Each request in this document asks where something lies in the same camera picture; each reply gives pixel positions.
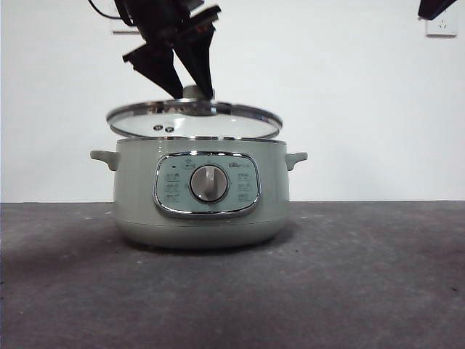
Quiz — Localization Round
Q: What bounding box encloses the black cable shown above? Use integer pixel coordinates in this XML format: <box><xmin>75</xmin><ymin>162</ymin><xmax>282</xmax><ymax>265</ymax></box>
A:
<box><xmin>86</xmin><ymin>0</ymin><xmax>123</xmax><ymax>19</ymax></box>

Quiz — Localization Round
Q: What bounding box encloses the sage green electric pot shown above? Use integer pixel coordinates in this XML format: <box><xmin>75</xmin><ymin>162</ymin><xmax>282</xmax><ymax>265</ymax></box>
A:
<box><xmin>89</xmin><ymin>137</ymin><xmax>310</xmax><ymax>250</ymax></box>

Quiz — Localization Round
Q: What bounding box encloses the white wall socket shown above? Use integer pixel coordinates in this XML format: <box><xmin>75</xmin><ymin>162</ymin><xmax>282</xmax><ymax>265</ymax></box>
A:
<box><xmin>111</xmin><ymin>7</ymin><xmax>142</xmax><ymax>36</ymax></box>
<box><xmin>425</xmin><ymin>10</ymin><xmax>458</xmax><ymax>39</ymax></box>

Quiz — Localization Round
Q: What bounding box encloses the glass lid with green knob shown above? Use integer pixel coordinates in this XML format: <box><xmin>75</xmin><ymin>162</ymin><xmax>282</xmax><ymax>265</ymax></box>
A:
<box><xmin>106</xmin><ymin>84</ymin><xmax>284</xmax><ymax>141</ymax></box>

